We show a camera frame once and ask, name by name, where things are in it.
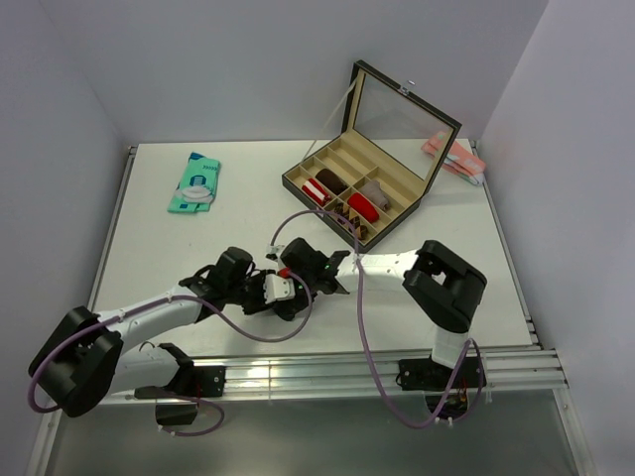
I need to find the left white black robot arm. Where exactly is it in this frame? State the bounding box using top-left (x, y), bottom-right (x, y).
top-left (28, 247), bottom-right (315, 417)

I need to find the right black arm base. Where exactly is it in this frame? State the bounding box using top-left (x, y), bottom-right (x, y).
top-left (395, 357), bottom-right (487, 422)

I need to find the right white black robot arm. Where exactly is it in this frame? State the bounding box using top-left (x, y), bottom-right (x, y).
top-left (277, 238), bottom-right (487, 387)

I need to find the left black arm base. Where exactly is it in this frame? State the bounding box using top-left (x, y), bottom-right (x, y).
top-left (134, 365), bottom-right (226, 428)

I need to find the brown argyle rolled sock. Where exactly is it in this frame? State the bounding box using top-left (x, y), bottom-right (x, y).
top-left (332, 201), bottom-right (369, 241)

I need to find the red white striped rolled sock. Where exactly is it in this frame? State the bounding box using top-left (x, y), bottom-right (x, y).
top-left (302, 178), bottom-right (331, 206)

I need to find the grey rolled sock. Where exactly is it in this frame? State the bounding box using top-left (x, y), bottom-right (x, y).
top-left (359, 180), bottom-right (391, 211)

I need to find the mint green sock pair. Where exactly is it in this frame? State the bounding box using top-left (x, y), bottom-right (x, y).
top-left (167, 152), bottom-right (221, 213)

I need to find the black compartment storage box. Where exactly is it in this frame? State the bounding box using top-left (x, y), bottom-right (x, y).
top-left (282, 60), bottom-right (461, 252)

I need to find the pink sock pair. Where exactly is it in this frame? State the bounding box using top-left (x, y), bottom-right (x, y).
top-left (422, 132), bottom-right (486, 186)

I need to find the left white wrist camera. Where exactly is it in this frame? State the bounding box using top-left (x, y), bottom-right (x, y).
top-left (263, 274), bottom-right (295, 304)

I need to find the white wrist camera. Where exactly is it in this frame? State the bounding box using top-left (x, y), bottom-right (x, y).
top-left (263, 274), bottom-right (295, 304)
top-left (265, 244), bottom-right (285, 261)

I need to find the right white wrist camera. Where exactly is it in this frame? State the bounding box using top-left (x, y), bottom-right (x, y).
top-left (265, 244), bottom-right (285, 261)

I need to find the aluminium frame rail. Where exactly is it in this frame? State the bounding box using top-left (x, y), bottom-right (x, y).
top-left (45, 349), bottom-right (570, 408)

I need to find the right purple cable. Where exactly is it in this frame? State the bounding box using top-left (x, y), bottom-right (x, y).
top-left (270, 208), bottom-right (485, 430)

